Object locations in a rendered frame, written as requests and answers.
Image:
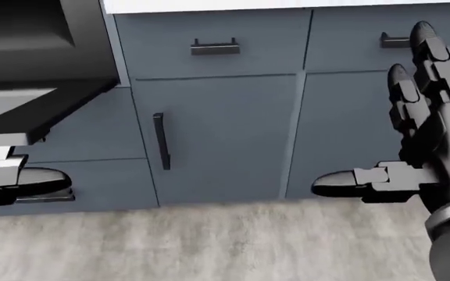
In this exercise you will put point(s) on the blue-grey cabinet door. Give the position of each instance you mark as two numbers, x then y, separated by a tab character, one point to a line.
346	123
229	131

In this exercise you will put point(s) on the black oven body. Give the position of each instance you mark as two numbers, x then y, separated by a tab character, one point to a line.
33	17

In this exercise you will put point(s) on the black oven door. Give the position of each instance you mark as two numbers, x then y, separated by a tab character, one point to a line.
72	96

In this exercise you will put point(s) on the blue-grey drawer front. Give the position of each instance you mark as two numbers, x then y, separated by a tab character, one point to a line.
111	184
256	38
350	38
100	131

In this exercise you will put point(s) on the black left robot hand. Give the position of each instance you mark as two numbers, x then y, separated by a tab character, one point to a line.
37	178

